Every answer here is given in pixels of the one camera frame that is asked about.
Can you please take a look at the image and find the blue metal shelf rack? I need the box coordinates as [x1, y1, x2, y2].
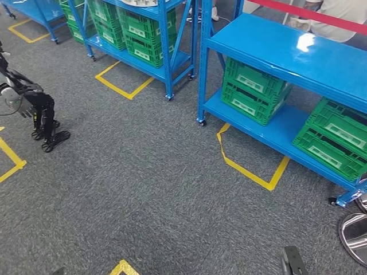
[0, 0, 68, 44]
[196, 0, 367, 209]
[67, 0, 198, 101]

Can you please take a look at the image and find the person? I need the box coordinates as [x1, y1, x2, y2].
[186, 0, 220, 23]
[288, 0, 367, 43]

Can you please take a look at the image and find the silver plastic wheel cover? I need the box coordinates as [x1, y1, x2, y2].
[119, 0, 171, 9]

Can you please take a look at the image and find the black humanoid robot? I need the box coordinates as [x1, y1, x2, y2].
[0, 40, 71, 154]

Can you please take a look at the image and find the red barrier belt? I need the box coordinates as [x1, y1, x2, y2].
[248, 0, 367, 37]

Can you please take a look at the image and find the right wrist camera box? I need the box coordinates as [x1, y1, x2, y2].
[281, 246, 309, 275]

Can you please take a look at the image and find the grey metal stanchion post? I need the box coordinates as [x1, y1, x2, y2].
[355, 193, 367, 214]
[338, 213, 367, 266]

